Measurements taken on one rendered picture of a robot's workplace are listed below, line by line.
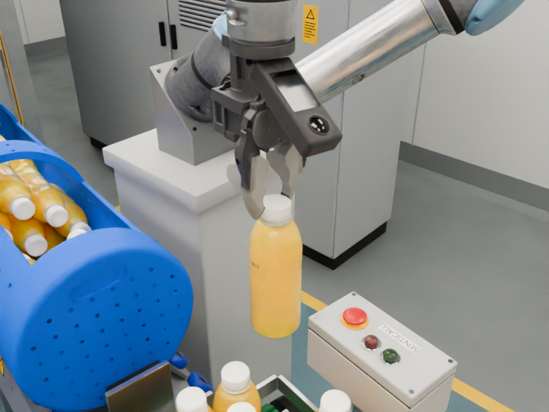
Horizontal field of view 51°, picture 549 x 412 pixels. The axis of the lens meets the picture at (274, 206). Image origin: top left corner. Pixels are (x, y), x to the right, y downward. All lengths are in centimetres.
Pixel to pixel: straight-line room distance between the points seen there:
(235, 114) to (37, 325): 39
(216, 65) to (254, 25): 49
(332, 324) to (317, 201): 176
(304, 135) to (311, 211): 209
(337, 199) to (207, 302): 138
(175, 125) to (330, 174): 137
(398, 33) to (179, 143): 51
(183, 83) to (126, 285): 47
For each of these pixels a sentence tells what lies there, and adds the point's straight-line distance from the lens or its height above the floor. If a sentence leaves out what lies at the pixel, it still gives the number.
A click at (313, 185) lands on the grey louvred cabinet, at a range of 258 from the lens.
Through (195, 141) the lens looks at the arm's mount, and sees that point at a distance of 118.
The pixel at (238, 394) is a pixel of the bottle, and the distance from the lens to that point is 82.
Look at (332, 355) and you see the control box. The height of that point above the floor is 106.
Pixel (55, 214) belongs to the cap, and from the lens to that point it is 116.
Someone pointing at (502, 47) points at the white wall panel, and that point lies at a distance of 337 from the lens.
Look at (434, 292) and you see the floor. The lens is 275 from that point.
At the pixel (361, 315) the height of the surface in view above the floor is 111.
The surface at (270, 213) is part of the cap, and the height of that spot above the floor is 133.
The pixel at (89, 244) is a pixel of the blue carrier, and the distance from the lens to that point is 84.
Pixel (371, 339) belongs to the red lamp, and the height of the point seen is 111.
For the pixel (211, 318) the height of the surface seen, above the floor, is 82.
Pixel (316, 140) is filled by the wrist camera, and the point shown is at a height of 146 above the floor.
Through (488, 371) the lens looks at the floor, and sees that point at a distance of 245.
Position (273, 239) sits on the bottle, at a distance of 69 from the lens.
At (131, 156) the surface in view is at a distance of 127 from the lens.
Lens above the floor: 169
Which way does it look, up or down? 31 degrees down
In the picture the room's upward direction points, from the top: straight up
